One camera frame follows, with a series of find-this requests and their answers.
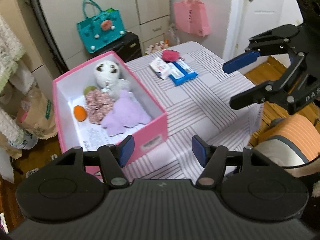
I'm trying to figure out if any striped tablecloth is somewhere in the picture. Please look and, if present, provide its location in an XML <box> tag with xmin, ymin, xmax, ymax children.
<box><xmin>123</xmin><ymin>42</ymin><xmax>263</xmax><ymax>180</ymax></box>

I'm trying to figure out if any colourful gift bag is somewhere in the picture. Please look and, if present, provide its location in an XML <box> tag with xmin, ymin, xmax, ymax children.
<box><xmin>145</xmin><ymin>41</ymin><xmax>169</xmax><ymax>54</ymax></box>

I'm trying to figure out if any green soft ball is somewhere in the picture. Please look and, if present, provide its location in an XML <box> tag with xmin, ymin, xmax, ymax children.
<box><xmin>83</xmin><ymin>86</ymin><xmax>97</xmax><ymax>96</ymax></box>

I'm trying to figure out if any purple plush toy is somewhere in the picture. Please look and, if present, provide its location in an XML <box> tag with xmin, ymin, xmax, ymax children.
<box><xmin>100</xmin><ymin>90</ymin><xmax>152</xmax><ymax>137</ymax></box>

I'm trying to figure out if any orange soft ball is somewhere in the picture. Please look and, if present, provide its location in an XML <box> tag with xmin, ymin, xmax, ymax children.
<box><xmin>73</xmin><ymin>105</ymin><xmax>87</xmax><ymax>122</ymax></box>

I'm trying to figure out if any white panda plush toy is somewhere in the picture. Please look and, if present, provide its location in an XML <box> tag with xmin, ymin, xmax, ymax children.
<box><xmin>94</xmin><ymin>60</ymin><xmax>131</xmax><ymax>101</ymax></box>

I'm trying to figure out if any pink floral cloth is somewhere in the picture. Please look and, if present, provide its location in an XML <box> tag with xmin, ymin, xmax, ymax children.
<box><xmin>85</xmin><ymin>90</ymin><xmax>114</xmax><ymax>125</ymax></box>

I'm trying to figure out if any cream knitted cardigan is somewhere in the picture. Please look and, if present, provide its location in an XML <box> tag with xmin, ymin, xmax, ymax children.
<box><xmin>1</xmin><ymin>17</ymin><xmax>35</xmax><ymax>144</ymax></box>

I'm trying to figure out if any orange ribbed stool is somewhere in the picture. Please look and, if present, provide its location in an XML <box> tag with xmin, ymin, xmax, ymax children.
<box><xmin>255</xmin><ymin>114</ymin><xmax>319</xmax><ymax>167</ymax></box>

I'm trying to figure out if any black suitcase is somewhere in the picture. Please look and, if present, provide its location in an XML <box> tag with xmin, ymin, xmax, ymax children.
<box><xmin>91</xmin><ymin>32</ymin><xmax>142</xmax><ymax>62</ymax></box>

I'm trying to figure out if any printed paper sheet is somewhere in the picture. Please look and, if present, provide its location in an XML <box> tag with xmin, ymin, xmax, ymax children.
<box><xmin>60</xmin><ymin>95</ymin><xmax>146</xmax><ymax>151</ymax></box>

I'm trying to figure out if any pink fluffy strawberry toy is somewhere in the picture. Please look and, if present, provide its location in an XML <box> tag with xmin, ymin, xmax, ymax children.
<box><xmin>162</xmin><ymin>50</ymin><xmax>181</xmax><ymax>62</ymax></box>

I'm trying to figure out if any white door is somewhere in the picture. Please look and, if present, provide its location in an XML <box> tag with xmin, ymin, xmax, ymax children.
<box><xmin>235</xmin><ymin>0</ymin><xmax>283</xmax><ymax>56</ymax></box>

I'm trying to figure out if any teal felt tote bag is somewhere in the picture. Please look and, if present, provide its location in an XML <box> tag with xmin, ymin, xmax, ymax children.
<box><xmin>76</xmin><ymin>0</ymin><xmax>126</xmax><ymax>54</ymax></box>

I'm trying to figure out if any brown paper bag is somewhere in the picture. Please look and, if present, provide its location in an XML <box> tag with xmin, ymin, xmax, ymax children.
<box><xmin>16</xmin><ymin>86</ymin><xmax>57</xmax><ymax>140</ymax></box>

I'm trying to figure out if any pink hanging shopping bag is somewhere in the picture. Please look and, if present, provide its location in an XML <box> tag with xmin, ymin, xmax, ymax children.
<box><xmin>174</xmin><ymin>0</ymin><xmax>210</xmax><ymax>37</ymax></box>

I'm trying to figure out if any pink storage box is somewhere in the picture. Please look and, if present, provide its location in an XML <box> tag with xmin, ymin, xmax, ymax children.
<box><xmin>52</xmin><ymin>50</ymin><xmax>168</xmax><ymax>178</ymax></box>

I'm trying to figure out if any blue wet wipes pack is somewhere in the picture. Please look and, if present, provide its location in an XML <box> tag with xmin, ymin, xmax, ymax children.
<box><xmin>168</xmin><ymin>59</ymin><xmax>198</xmax><ymax>86</ymax></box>

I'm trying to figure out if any cream wardrobe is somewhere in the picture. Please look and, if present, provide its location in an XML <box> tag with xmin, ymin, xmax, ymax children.
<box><xmin>0</xmin><ymin>0</ymin><xmax>176</xmax><ymax>86</ymax></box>

